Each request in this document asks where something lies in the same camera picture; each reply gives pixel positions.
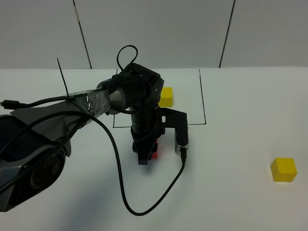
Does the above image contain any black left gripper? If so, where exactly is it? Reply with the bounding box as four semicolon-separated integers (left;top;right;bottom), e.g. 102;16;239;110
131;105;165;165

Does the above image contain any red block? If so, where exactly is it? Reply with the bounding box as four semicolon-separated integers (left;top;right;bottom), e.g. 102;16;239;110
151;140;158;159

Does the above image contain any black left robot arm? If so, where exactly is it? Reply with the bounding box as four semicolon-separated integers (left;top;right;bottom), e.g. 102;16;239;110
0;63;164;212

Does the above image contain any yellow template block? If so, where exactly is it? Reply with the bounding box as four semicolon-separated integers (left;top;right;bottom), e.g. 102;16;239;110
158;87;173;107

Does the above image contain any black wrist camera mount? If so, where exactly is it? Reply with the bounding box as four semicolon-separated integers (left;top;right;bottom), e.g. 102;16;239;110
160;108;189;155

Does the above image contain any black cable tie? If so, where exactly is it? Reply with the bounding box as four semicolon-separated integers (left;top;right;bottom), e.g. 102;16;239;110
57;58;72;103

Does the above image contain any black usb cable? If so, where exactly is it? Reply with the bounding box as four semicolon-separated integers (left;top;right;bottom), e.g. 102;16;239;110
0;44;188;215

